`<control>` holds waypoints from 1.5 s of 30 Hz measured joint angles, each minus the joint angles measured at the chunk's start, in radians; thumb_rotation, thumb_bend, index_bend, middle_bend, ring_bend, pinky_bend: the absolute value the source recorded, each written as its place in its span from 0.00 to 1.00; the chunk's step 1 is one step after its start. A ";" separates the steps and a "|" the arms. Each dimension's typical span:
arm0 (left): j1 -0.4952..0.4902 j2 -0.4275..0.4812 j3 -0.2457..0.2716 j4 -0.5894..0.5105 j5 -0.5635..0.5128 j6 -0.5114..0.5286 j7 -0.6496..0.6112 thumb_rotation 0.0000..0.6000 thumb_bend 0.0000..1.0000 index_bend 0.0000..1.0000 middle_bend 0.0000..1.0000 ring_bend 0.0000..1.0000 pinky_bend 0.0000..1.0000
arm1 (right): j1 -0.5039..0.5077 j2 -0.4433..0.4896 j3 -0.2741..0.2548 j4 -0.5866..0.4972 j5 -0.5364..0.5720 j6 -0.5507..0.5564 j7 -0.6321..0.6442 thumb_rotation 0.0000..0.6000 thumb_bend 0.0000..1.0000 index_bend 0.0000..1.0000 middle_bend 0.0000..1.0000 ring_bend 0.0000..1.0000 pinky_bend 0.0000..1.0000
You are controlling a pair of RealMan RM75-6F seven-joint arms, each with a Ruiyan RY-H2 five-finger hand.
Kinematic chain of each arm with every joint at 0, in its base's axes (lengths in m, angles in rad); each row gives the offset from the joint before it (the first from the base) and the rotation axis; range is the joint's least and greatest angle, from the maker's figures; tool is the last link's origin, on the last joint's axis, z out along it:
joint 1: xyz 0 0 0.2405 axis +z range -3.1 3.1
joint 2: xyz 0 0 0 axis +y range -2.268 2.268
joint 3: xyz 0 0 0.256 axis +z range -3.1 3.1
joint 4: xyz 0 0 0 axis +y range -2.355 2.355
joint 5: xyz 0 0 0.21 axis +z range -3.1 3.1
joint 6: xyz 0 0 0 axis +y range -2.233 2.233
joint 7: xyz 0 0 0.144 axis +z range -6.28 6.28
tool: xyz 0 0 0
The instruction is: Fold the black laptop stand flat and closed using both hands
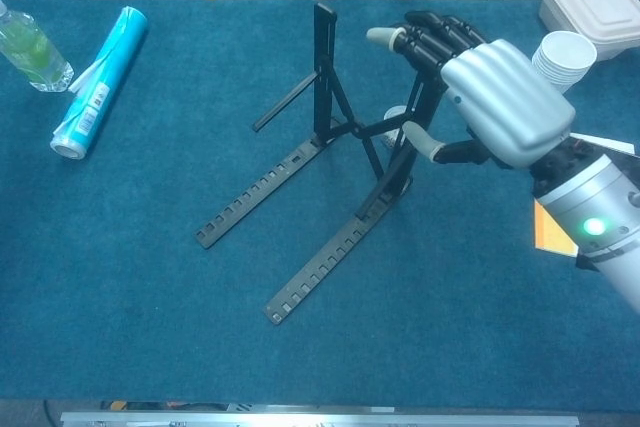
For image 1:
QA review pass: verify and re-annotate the yellow and white notebook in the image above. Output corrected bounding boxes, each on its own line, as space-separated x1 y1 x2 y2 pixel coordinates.
533 132 640 259

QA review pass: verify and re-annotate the silver aluminium rail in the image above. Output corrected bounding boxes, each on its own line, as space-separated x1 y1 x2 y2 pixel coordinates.
59 410 581 427

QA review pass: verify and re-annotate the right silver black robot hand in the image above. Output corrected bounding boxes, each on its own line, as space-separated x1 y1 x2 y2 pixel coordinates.
366 10 577 170

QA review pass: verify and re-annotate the light blue plastic wrap roll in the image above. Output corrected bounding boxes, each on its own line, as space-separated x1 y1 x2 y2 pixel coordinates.
49 5 149 160

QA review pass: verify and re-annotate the beige lidded takeaway box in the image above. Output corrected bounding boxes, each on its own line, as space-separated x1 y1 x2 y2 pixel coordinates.
537 0 640 62

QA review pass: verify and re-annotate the clear bottle with green label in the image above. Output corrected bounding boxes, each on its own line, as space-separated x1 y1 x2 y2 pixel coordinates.
0 0 75 94

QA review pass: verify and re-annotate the clear jar of paper clips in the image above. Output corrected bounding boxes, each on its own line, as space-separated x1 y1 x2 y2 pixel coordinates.
382 105 409 149

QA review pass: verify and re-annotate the black folding laptop stand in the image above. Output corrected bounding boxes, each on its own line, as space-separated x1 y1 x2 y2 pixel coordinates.
193 2 444 326

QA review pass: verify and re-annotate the blue carpet table cover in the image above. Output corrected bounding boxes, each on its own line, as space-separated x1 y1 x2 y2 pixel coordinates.
0 0 640 403

